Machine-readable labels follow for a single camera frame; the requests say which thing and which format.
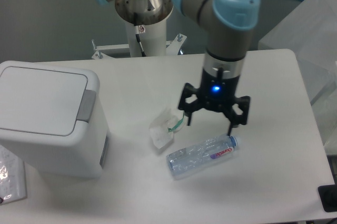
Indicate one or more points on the white whiteboard tablet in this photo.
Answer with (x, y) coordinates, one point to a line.
(13, 177)

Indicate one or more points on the translucent plastic storage box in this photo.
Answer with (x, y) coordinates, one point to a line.
(310, 32)

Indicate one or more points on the crushed clear plastic bottle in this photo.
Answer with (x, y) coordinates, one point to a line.
(187, 161)

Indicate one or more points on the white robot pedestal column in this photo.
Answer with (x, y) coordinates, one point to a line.
(151, 35)

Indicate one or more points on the crumpled clear plastic wrapper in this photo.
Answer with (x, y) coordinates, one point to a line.
(163, 128)

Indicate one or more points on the white push-top trash can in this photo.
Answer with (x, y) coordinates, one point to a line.
(52, 118)

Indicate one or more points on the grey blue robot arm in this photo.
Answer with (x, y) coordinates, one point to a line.
(229, 25)

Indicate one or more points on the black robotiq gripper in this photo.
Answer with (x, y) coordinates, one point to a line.
(218, 85)

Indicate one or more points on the black device at edge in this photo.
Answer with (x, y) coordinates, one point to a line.
(327, 195)

